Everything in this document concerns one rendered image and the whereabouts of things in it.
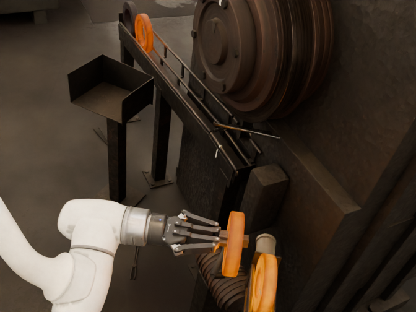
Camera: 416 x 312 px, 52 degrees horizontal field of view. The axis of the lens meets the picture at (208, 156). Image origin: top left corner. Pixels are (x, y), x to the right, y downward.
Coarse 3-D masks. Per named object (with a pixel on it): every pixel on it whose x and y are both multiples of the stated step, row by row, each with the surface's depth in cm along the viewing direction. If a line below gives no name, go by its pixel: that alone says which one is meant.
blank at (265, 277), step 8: (264, 256) 107; (272, 256) 108; (264, 264) 105; (272, 264) 105; (256, 272) 114; (264, 272) 103; (272, 272) 103; (256, 280) 112; (264, 280) 102; (272, 280) 102; (256, 288) 111; (264, 288) 101; (272, 288) 101; (256, 296) 108; (264, 296) 101; (272, 296) 101; (256, 304) 106; (264, 304) 102; (272, 304) 102
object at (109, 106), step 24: (72, 72) 164; (96, 72) 177; (120, 72) 176; (144, 72) 170; (72, 96) 170; (96, 96) 175; (120, 96) 177; (144, 96) 168; (120, 120) 164; (120, 144) 185; (120, 168) 195; (120, 192) 206
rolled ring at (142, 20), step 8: (136, 16) 206; (144, 16) 199; (136, 24) 208; (144, 24) 198; (136, 32) 211; (144, 32) 200; (152, 32) 199; (144, 40) 212; (152, 40) 200; (144, 48) 205
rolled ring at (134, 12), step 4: (124, 4) 217; (128, 4) 212; (132, 4) 212; (124, 8) 218; (128, 8) 213; (132, 8) 210; (136, 8) 211; (124, 12) 221; (128, 12) 221; (132, 12) 210; (136, 12) 210; (124, 16) 222; (128, 16) 223; (132, 16) 210; (124, 20) 223; (128, 20) 224; (132, 20) 210; (124, 24) 224; (128, 24) 224; (132, 24) 212; (128, 28) 223; (132, 28) 213; (132, 32) 214
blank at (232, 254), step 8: (232, 216) 98; (240, 216) 99; (232, 224) 96; (240, 224) 96; (232, 232) 95; (240, 232) 95; (232, 240) 94; (240, 240) 94; (224, 248) 108; (232, 248) 94; (240, 248) 94; (224, 256) 102; (232, 256) 94; (240, 256) 94; (224, 264) 97; (232, 264) 95; (224, 272) 97; (232, 272) 96
